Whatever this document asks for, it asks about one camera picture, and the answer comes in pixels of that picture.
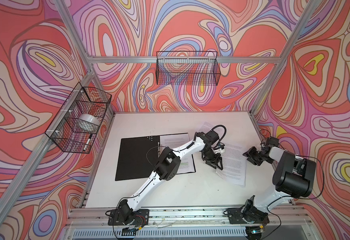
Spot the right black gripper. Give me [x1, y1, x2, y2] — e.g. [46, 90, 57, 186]
[243, 146, 275, 166]

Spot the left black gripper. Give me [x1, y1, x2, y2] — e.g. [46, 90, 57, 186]
[201, 148, 225, 171]

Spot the highlighted printed paper sheet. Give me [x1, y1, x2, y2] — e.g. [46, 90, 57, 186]
[158, 133, 196, 175]

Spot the blue file folder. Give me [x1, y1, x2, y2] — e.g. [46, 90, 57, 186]
[115, 132, 197, 181]

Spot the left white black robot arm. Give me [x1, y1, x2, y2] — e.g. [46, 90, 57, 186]
[110, 129, 225, 225]

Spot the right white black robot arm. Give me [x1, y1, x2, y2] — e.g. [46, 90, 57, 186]
[241, 137, 317, 219]

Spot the black marker pen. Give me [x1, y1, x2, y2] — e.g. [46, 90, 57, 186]
[82, 134, 92, 152]

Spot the white bowl in basket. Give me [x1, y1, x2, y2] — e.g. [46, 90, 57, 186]
[79, 114, 100, 126]

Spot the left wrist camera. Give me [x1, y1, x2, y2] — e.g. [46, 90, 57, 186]
[214, 143, 225, 150]

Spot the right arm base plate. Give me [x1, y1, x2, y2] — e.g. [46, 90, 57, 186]
[224, 208, 270, 225]

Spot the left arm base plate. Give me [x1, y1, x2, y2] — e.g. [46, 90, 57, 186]
[105, 209, 150, 227]

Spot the back black wire basket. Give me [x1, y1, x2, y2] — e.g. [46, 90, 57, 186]
[155, 50, 221, 86]

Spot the black wire basket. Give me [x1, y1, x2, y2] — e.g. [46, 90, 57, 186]
[45, 83, 112, 154]
[155, 50, 221, 86]

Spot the left black wire basket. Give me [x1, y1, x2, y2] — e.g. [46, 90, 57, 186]
[45, 83, 112, 154]

